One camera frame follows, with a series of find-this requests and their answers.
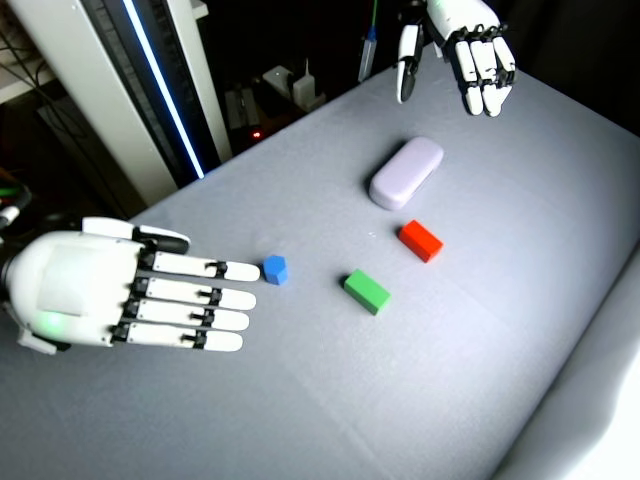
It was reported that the blue hexagonal block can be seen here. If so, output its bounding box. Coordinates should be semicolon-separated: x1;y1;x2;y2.
262;254;291;287

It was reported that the lilac glasses case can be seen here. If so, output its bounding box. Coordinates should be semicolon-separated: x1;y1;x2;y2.
368;136;445;211

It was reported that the white shelf board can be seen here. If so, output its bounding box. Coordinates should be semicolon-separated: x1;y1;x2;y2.
0;62;56;104

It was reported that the white column with blue light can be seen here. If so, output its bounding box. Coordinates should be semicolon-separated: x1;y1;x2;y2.
7;0;234;194

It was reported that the white power adapter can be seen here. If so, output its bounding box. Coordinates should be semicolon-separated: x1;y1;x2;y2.
292;58;327;112
262;66;294;99

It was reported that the green rectangular block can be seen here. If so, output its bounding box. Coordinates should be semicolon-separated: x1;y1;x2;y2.
343;268;392;316

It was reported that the red rectangular block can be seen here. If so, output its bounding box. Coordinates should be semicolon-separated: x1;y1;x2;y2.
398;219;445;264

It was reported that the grey USB plug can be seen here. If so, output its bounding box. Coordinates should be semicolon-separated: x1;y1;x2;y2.
357;29;377;84

